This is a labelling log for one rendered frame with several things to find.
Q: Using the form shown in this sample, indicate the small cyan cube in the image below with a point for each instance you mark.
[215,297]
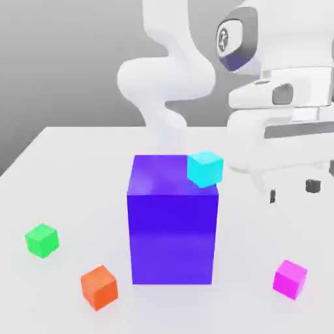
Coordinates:
[204,169]

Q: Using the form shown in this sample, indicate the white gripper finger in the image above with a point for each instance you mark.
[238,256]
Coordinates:
[263,182]
[313,185]

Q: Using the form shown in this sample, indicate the small orange cube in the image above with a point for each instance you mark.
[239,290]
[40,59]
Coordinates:
[99,288]

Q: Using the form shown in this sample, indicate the small magenta cube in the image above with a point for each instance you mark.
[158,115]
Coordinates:
[289,280]

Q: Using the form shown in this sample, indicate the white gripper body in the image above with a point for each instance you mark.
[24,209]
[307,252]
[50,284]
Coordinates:
[248,146]

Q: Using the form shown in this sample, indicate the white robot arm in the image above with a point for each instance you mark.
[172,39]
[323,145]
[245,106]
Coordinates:
[167,78]

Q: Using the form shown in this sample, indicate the large purple box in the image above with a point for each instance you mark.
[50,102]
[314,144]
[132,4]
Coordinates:
[172,234]

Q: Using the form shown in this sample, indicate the small green cube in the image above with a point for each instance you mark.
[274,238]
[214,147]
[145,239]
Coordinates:
[41,241]

